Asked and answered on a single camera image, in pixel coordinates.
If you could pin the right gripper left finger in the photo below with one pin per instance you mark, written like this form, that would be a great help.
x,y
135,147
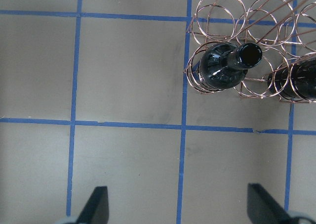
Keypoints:
x,y
96,210

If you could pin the right dark wine bottle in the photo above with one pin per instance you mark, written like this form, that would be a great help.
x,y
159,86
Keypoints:
x,y
300,83

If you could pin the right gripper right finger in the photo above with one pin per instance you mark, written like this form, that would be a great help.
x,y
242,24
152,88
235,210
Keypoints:
x,y
262,207

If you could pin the left dark wine bottle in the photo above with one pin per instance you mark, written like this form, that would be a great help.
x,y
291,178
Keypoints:
x,y
225,65

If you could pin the copper wire bottle basket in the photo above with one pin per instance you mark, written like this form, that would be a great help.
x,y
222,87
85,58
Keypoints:
x,y
265,50

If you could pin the dark wine bottle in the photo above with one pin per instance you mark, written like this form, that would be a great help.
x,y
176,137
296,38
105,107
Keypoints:
x,y
300,83
225,65

